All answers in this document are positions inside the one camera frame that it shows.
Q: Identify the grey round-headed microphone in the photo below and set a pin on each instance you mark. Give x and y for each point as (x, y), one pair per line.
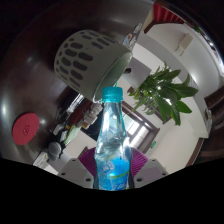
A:
(55, 149)

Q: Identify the box of small packets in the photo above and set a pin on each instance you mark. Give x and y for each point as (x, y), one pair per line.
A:
(91, 115)

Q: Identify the white wall-mounted unit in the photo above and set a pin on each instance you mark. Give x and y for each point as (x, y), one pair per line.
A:
(184, 43)

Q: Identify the dark wooden glazed door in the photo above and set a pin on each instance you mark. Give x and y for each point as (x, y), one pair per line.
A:
(140, 128)

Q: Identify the clear bottle with teal cap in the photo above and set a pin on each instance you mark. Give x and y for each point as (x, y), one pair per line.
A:
(112, 146)

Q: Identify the green notebook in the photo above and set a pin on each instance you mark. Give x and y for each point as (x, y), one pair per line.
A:
(72, 134)

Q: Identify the white patterned cup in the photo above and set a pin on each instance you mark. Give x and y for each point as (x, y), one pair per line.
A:
(86, 60)

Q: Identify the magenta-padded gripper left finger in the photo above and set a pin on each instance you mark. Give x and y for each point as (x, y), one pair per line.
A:
(75, 170)

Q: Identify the small potted plant, white pot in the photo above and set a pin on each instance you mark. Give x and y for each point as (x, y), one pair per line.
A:
(166, 93)

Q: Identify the printed magazine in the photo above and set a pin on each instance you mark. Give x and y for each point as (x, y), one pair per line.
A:
(43, 160)

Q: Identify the flat round red coaster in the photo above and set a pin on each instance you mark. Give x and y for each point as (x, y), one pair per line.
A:
(25, 129)

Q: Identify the green exit sign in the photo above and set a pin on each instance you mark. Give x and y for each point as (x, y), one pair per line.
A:
(153, 144)

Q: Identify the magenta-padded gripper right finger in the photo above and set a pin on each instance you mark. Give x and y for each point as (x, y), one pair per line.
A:
(151, 170)

